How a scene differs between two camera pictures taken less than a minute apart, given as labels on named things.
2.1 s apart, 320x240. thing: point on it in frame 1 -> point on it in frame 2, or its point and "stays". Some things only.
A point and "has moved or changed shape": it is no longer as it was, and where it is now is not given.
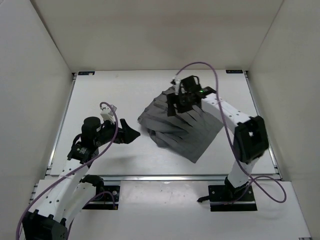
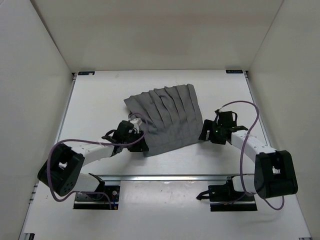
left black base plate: x=107 y=199 stays
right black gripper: x=173 y=99 -> x=209 y=125
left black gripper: x=128 y=134 -> x=141 y=146
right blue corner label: x=234 y=71 stays
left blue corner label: x=86 y=73 stays
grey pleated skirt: x=188 y=133 has moved or changed shape
